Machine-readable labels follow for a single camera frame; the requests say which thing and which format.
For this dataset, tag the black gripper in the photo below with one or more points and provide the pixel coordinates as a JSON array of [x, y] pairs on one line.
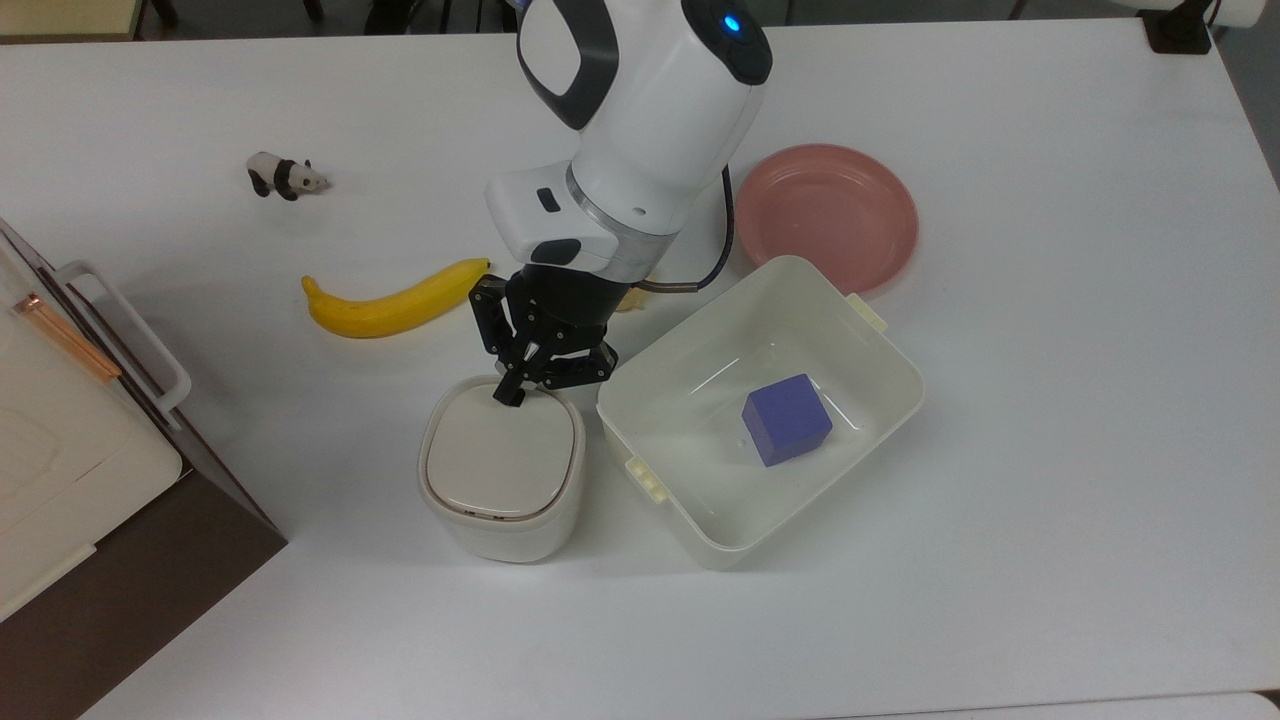
[[560, 305]]

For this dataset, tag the small cream lidded trash can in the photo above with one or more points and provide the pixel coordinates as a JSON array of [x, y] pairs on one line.
[[500, 460]]

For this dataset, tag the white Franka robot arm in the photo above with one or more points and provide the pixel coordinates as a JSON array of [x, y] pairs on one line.
[[650, 110]]

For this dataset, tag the yellow banana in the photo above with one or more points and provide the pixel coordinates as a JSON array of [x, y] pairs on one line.
[[390, 305]]

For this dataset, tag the white plastic storage box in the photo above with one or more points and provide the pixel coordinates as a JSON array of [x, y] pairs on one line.
[[700, 500]]

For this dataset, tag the purple cube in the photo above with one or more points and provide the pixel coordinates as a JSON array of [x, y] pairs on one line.
[[787, 420]]

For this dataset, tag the panda figurine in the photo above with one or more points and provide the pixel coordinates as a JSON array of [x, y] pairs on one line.
[[285, 176]]

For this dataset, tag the pink plate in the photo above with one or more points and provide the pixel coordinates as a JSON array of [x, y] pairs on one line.
[[830, 210]]

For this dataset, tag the dark brown drawer box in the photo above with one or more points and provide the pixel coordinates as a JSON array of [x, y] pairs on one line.
[[150, 580]]

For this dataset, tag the black clamp base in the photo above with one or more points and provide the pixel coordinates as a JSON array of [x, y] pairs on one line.
[[1178, 28]]

